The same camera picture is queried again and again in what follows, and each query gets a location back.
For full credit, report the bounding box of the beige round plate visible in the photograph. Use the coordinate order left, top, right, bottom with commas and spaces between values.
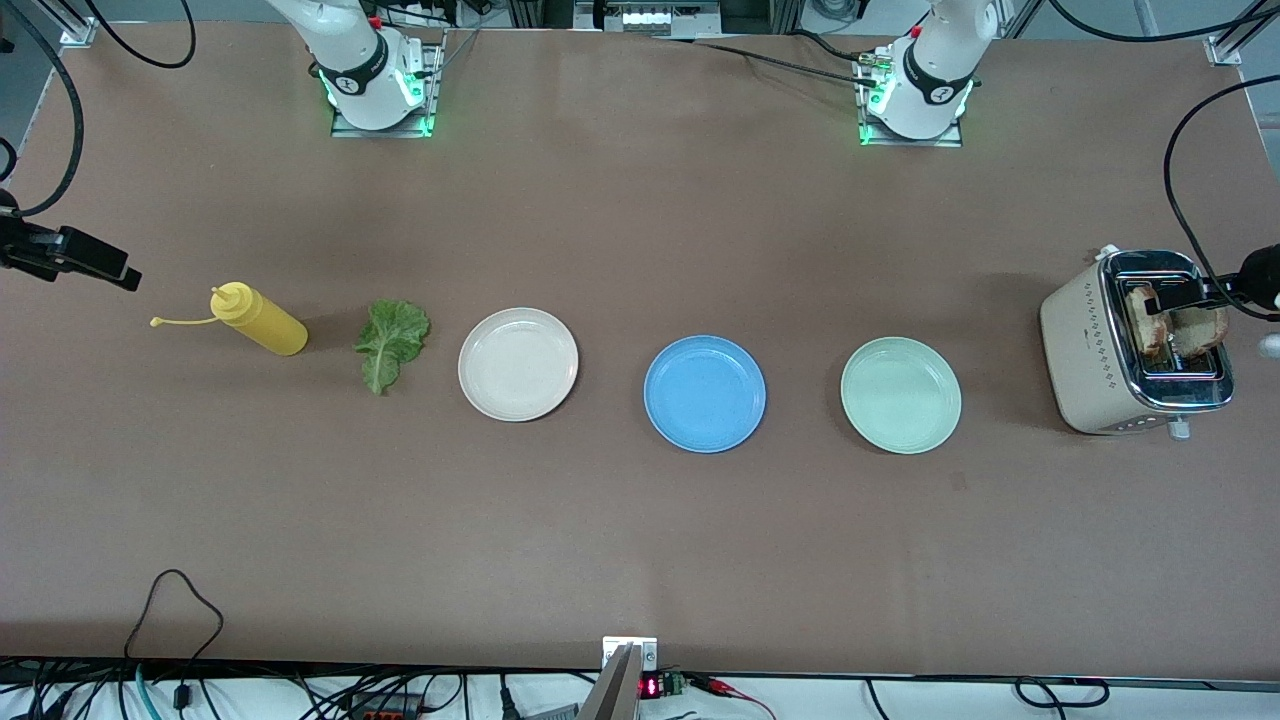
458, 307, 580, 422

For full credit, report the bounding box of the light green round plate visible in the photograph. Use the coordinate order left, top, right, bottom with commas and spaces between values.
840, 337, 963, 456

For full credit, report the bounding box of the black coiled cable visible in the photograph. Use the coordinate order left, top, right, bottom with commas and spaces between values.
1015, 678, 1111, 709

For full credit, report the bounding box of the yellow mustard squeeze bottle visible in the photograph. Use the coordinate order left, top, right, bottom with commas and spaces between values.
150, 283, 309, 357

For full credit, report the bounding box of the grey lit control box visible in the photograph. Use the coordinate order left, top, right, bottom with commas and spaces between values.
575, 0, 721, 36

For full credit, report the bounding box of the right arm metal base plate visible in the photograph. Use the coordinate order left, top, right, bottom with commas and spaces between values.
330, 30, 446, 139

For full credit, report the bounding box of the aluminium frame corner bracket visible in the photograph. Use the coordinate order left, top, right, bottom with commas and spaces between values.
35, 0, 99, 48
1205, 0, 1280, 68

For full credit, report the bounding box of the white metal bracket plate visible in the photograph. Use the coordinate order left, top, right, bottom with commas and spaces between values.
603, 637, 659, 673

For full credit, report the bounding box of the green lettuce leaf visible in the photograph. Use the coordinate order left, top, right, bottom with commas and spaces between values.
354, 300, 431, 396

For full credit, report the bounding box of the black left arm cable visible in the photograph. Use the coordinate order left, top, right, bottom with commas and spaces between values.
1045, 0, 1280, 321

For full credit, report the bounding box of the grey aluminium camera post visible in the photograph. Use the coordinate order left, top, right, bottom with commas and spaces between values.
575, 645, 641, 720

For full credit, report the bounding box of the beige chrome toaster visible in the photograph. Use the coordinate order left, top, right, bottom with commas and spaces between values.
1040, 245, 1236, 441

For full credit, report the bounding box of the thin black looped cable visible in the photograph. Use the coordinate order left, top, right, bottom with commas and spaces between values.
125, 570, 224, 661

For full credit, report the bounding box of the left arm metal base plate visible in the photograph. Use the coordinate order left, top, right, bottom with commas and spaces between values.
858, 50, 966, 149

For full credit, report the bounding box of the red clip lead wire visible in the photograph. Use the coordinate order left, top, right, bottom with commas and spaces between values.
690, 675, 776, 720

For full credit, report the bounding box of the brown bread slice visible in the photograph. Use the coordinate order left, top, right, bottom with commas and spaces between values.
1165, 305, 1229, 359
1125, 285, 1166, 357

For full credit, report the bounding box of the blue round plate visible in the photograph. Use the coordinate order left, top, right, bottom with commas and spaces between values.
643, 335, 768, 455

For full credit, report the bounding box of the thick black table cable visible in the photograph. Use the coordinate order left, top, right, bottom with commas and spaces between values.
650, 35, 881, 86

